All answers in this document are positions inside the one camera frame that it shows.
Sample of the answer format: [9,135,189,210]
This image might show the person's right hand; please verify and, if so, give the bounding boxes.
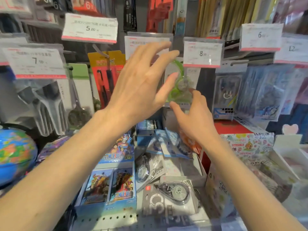
[169,90,219,148]

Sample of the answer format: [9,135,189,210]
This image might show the person's left hand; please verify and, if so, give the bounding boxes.
[106,41,180,125]

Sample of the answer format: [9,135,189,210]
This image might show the green correction tape package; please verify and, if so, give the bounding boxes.
[163,59,201,107]

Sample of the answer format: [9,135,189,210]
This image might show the pile of correction tape packages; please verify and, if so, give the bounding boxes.
[134,127,210,222]

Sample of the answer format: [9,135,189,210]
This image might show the person's right forearm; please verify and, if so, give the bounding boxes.
[204,136,308,231]

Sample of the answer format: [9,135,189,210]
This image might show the person's left forearm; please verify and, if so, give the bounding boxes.
[0,109,130,231]

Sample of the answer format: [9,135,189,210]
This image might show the orange pen set packages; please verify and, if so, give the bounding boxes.
[87,50,126,110]

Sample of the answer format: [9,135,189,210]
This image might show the blue cartoon card display box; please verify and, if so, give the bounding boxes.
[74,162,138,218]

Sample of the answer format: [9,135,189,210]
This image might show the grey perforated metal shelf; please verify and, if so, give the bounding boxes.
[70,209,217,231]

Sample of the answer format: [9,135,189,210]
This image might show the red cardboard box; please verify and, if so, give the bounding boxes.
[201,119,253,174]

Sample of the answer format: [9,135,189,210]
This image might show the stack of blue striped packets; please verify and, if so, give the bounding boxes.
[136,119,162,135]

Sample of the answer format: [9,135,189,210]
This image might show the clear blister compass package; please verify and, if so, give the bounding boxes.
[211,60,249,121]

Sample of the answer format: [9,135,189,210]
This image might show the white price tag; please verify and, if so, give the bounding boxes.
[61,13,119,44]
[0,33,29,66]
[183,37,225,68]
[124,32,174,60]
[274,33,308,65]
[239,23,284,52]
[2,44,68,79]

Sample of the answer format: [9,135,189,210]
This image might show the scissors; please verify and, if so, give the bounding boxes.
[56,63,95,130]

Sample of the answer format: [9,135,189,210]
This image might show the row of blue stationery packs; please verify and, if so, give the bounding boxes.
[237,64,301,123]

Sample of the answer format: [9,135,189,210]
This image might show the clear packs of grey scissors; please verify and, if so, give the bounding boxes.
[17,80,69,137]

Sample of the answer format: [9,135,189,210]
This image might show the pink heart figure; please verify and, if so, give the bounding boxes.
[282,124,299,135]

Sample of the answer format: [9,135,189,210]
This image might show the black holographic card box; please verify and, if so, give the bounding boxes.
[36,136,73,161]

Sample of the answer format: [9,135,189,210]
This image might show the pink purple stationery packs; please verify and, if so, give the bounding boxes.
[281,67,308,145]

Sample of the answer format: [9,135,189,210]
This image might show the blue globe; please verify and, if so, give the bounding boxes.
[0,127,39,188]

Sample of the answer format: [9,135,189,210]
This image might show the white red label sticker packs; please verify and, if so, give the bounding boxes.
[0,0,32,13]

